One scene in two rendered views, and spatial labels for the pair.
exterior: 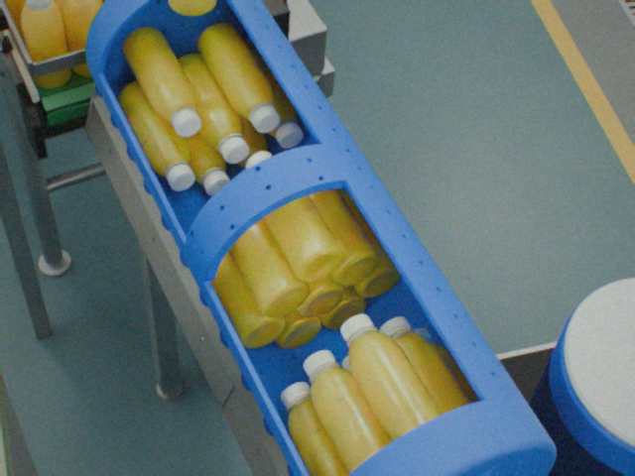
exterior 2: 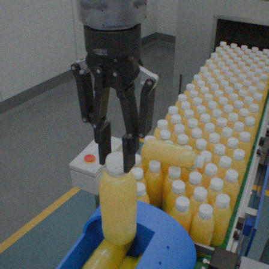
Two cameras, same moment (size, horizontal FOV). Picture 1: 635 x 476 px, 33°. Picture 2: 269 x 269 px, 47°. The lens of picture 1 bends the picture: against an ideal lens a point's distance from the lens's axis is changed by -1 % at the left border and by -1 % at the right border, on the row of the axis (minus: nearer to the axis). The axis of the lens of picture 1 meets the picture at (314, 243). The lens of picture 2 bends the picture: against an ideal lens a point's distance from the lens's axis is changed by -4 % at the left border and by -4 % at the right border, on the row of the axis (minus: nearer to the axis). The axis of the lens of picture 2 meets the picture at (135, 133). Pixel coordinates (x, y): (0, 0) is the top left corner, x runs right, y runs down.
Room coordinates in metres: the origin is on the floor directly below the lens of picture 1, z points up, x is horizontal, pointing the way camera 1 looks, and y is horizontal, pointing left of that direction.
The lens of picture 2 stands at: (0.95, -0.16, 1.77)
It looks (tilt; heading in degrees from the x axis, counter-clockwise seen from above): 35 degrees down; 56
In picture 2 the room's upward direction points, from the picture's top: straight up
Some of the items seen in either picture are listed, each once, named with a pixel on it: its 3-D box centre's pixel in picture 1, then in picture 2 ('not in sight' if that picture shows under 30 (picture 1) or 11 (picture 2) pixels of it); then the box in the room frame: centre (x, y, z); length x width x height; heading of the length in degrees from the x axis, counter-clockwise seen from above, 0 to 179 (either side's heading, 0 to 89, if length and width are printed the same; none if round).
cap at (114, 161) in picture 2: not in sight; (117, 162); (1.16, 0.20, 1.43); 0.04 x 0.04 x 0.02
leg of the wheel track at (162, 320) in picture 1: (161, 318); not in sight; (1.20, 0.31, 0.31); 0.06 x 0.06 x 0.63; 31
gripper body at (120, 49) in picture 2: not in sight; (113, 55); (1.16, 0.20, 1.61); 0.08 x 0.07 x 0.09; 121
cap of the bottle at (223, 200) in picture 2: not in sight; (223, 200); (1.53, 0.24, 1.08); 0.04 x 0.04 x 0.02
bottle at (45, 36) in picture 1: (45, 38); not in sight; (1.31, 0.48, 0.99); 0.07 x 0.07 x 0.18
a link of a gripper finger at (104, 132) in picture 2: not in sight; (104, 143); (1.14, 0.22, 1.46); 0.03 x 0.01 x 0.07; 31
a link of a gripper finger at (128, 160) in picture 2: not in sight; (129, 151); (1.17, 0.18, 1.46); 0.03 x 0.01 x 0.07; 31
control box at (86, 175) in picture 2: not in sight; (98, 162); (1.32, 0.63, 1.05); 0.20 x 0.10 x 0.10; 31
